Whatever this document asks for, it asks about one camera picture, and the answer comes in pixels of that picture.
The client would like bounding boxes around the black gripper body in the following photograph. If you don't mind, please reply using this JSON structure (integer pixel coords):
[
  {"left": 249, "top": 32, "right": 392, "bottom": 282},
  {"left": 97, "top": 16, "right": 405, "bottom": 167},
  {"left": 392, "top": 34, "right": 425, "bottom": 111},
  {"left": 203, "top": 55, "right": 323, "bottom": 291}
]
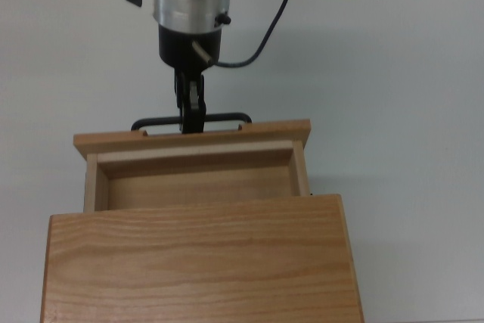
[{"left": 157, "top": 26, "right": 222, "bottom": 73}]

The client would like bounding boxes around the black metal drawer handle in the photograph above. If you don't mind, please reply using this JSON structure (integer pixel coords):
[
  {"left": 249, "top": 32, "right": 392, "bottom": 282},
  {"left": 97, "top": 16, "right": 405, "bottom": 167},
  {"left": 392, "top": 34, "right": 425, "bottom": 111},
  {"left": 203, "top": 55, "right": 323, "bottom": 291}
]
[{"left": 131, "top": 112, "right": 253, "bottom": 135}]

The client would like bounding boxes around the wooden drawer with handle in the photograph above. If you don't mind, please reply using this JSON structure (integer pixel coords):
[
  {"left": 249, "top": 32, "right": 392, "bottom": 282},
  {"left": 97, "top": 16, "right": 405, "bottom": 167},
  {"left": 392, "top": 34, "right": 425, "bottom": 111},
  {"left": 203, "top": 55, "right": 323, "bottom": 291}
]
[{"left": 73, "top": 118, "right": 313, "bottom": 213}]

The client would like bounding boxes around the wooden drawer cabinet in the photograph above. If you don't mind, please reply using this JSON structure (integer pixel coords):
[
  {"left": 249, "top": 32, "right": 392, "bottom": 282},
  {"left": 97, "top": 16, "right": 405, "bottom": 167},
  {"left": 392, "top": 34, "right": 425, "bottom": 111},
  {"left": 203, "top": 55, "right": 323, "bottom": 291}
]
[{"left": 39, "top": 193, "right": 366, "bottom": 323}]

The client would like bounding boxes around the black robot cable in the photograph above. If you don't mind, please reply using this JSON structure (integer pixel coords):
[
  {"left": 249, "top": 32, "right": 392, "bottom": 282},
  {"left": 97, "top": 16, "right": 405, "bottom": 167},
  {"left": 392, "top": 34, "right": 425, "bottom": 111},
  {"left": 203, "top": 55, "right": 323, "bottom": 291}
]
[{"left": 213, "top": 0, "right": 300, "bottom": 70}]

